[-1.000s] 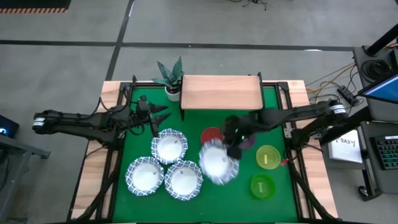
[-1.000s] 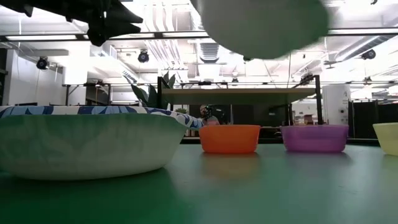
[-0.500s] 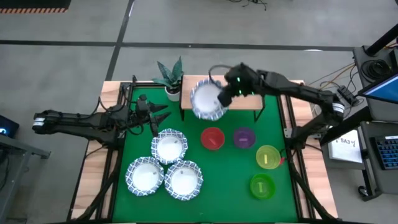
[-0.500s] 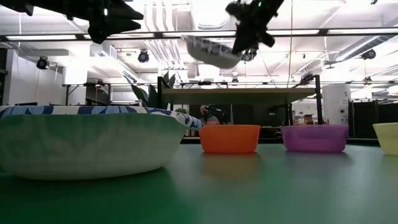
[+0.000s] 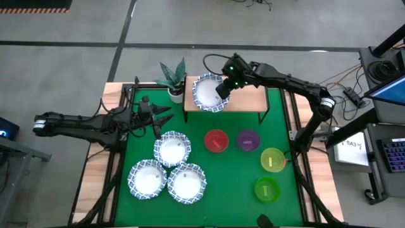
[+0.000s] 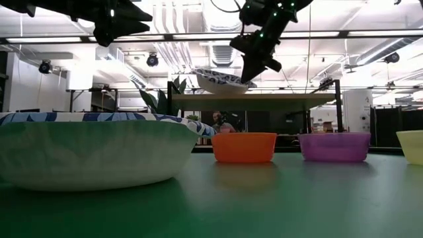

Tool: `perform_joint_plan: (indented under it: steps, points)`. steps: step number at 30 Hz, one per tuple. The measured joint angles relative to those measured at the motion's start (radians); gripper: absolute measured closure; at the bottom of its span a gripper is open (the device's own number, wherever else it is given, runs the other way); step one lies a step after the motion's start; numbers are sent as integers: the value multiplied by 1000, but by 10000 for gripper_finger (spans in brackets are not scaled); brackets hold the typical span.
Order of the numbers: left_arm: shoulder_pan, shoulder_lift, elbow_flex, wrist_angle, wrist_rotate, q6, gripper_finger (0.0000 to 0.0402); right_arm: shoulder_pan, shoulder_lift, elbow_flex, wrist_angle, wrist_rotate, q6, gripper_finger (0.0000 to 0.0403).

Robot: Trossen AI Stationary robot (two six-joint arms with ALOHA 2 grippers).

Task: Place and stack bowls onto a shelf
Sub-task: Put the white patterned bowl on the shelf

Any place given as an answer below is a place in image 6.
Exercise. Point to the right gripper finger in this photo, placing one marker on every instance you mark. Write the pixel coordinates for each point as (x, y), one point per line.
(252, 67)

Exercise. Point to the white cylindrical tank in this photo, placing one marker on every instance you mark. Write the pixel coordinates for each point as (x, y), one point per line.
(357, 110)

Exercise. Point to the black overhead light bar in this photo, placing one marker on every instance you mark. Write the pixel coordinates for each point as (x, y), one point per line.
(185, 37)

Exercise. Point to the black ceiling spotlight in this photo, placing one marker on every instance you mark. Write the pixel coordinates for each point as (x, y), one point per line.
(152, 60)
(44, 67)
(392, 57)

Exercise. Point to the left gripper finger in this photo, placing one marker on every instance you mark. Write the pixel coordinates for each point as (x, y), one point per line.
(127, 27)
(132, 11)

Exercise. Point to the small blue patterned paper bowl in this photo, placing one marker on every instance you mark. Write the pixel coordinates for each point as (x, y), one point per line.
(218, 86)

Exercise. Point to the yellow-green plastic bowl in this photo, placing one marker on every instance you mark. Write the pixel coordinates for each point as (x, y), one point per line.
(413, 147)

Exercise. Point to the black partition curtain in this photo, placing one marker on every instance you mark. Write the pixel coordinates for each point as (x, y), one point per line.
(396, 127)

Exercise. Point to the large blue patterned paper bowl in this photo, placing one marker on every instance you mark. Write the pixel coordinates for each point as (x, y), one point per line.
(99, 155)

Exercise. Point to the orange plastic bowl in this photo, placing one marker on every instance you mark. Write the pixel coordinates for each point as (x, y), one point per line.
(244, 147)

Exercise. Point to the tall green leafy plant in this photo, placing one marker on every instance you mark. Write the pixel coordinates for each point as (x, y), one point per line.
(162, 102)

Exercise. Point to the small green potted plant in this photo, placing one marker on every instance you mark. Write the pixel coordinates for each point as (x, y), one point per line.
(192, 117)

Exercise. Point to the purple plastic bowl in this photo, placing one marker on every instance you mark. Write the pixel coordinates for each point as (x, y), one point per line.
(334, 147)

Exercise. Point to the seated person behind shelf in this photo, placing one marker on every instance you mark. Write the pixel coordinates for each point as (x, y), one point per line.
(222, 125)

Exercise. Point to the wooden shelf with black frame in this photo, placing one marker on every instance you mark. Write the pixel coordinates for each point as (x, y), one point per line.
(251, 102)

